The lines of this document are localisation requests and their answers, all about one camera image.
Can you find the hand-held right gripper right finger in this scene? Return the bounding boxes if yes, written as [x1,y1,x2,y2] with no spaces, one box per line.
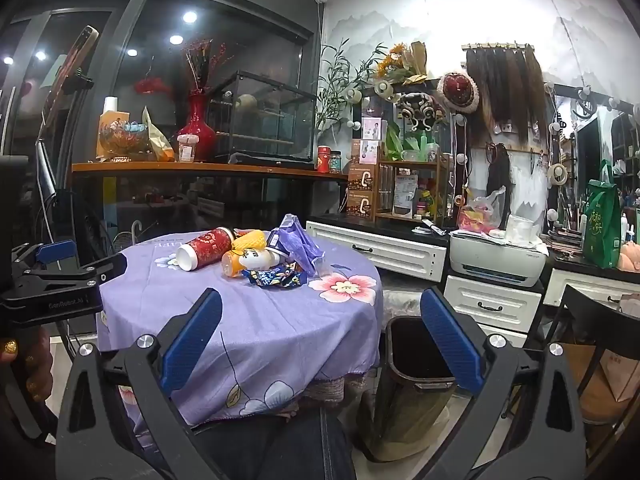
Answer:
[420,287,588,480]

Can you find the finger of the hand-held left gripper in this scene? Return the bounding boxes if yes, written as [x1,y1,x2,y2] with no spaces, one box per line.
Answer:
[27,253,127,293]
[10,240,76,286]

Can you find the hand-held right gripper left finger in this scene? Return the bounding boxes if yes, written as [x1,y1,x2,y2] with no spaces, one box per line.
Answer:
[55,287,223,480]

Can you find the brown plastic trash bin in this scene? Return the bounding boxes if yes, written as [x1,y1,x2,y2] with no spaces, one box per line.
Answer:
[370,315,481,463]

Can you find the orange drink bottle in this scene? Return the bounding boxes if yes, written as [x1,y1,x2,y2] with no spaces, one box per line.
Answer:
[222,249,281,278]

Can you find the red paper cup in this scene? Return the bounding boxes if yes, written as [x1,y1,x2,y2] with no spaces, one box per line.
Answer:
[175,227,236,272]

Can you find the blue snack wrapper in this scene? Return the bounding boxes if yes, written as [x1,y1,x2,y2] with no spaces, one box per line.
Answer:
[243,266,308,291]

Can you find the yellow textured packet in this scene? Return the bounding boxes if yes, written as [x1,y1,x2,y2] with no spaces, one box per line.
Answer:
[231,229,266,253]

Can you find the purple plastic bag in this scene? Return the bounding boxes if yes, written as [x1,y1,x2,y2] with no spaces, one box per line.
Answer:
[267,214,328,278]

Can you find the person's left hand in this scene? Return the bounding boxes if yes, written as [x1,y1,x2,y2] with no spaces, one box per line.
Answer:
[5,327,55,406]

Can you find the bin with clear liner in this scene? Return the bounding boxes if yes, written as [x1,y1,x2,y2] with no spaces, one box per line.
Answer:
[382,287,426,318]

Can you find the white drawer unit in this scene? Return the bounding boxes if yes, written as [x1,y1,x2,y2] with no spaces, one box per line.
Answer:
[442,275,543,348]

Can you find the purple floral tablecloth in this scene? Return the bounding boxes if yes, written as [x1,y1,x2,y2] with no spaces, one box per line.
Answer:
[95,230,385,426]

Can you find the white printer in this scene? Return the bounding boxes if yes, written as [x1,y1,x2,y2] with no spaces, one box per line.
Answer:
[449,232,548,288]

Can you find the long white drawer cabinet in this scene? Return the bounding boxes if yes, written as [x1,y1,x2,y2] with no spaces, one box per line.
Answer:
[306,220,448,283]

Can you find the pink fringed table cover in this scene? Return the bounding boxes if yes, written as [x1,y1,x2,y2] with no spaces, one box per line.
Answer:
[300,367,381,416]

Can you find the clear bag with red contents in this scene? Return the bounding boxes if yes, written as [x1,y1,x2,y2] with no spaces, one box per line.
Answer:
[456,186,507,237]

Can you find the patterned glass bowl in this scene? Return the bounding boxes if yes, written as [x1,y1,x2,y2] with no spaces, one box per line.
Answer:
[98,121,151,161]

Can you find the person's leg in dark jeans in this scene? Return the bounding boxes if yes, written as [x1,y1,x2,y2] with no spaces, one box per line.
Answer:
[190,407,358,480]

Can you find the white desk drawer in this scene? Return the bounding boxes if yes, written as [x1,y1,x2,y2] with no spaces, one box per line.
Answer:
[542,267,640,311]

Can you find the black chair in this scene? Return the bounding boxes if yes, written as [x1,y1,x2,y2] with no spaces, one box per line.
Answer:
[500,284,640,456]

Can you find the orange printed box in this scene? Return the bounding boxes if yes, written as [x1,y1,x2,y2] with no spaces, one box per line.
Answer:
[97,110,132,161]

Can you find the orange wooden counter shelf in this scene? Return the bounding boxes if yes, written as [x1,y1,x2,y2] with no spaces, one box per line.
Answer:
[71,160,348,181]

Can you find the gold paper bag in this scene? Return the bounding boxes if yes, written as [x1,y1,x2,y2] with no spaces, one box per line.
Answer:
[141,106,176,162]

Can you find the plastic drink cup with lid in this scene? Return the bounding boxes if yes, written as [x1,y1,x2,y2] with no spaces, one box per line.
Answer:
[176,133,197,164]

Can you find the white printed pouch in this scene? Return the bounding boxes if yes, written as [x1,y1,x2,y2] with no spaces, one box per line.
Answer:
[393,174,418,216]

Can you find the pile of makeup brushes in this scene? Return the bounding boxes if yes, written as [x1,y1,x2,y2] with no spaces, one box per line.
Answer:
[547,185,586,261]

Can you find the brown coffee box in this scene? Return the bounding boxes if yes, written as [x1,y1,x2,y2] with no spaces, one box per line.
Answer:
[347,162,378,191]
[346,190,377,218]

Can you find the brown paper bag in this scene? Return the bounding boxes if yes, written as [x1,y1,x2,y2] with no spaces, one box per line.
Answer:
[575,342,640,421]

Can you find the red vase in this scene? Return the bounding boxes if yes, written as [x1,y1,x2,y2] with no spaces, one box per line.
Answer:
[177,87,217,163]

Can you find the dark hanging wig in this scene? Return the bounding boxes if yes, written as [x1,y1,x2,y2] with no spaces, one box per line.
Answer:
[485,142,513,221]

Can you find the wooden shelf rack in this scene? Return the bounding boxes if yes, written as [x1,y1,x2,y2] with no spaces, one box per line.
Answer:
[375,152,451,225]

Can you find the green tote bag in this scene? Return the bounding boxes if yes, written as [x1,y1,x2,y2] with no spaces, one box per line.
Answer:
[581,160,623,269]

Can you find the red hanging ornament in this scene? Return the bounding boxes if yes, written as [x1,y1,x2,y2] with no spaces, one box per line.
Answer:
[132,75,173,96]

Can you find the smartphone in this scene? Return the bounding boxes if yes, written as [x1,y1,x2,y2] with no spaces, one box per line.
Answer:
[52,25,100,106]

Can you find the pink mannequin head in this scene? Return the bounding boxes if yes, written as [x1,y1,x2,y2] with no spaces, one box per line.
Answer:
[617,241,640,273]

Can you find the glass terrarium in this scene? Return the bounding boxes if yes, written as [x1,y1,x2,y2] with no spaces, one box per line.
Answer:
[206,71,318,170]

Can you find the dried red branches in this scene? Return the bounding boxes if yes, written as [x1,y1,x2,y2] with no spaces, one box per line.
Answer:
[181,39,228,96]

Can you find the decorative opera headdress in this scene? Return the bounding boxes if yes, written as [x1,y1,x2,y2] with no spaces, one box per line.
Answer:
[395,91,446,128]

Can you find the vanity mirror with bulbs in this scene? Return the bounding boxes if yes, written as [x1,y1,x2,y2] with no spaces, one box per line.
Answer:
[547,82,640,221]
[352,82,468,226]

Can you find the red hat with white fur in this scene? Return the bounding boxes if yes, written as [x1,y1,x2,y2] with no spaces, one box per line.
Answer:
[436,72,480,111]

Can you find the rack of hair extensions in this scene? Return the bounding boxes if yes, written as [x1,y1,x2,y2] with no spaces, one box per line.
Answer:
[461,42,548,148]

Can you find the green bamboo plant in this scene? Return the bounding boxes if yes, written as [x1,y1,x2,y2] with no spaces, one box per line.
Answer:
[317,37,388,131]

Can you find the sunflower bouquet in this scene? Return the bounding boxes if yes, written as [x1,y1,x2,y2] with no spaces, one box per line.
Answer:
[375,41,430,86]

